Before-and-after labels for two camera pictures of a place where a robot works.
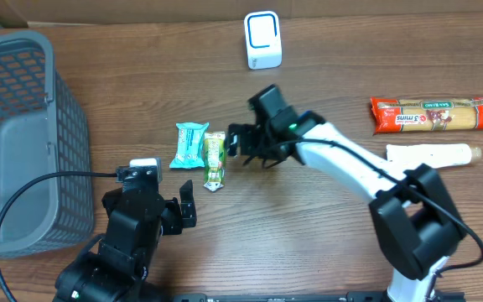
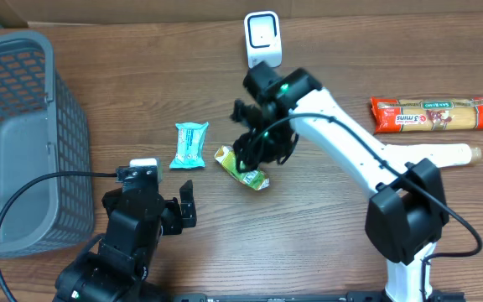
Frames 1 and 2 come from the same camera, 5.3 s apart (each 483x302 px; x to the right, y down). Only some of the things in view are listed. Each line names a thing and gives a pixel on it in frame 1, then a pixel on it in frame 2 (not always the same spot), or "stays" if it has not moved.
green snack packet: x=215 y=160 to x=255 y=179
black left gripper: x=176 y=220 stays
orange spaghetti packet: x=435 y=114 stays
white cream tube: x=433 y=154 stays
